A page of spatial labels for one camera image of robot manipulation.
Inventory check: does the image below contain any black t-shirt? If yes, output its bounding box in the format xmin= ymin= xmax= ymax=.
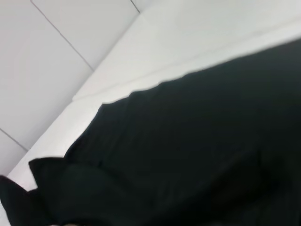
xmin=0 ymin=39 xmax=301 ymax=226

